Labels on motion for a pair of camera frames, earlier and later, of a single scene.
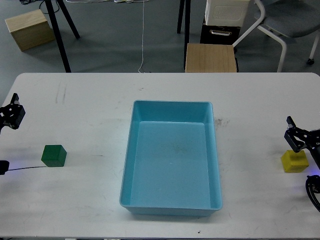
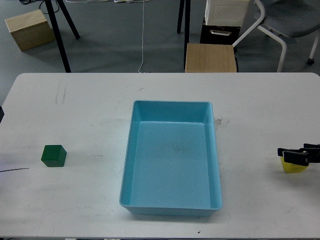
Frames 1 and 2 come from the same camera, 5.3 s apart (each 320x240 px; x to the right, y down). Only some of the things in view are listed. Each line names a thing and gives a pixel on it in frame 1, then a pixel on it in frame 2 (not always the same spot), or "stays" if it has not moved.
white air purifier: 226,13 stays
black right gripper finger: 296,144 to 299,158
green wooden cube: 54,156 stays
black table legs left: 56,33 stays
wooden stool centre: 210,58 stays
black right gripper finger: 291,123 to 311,146
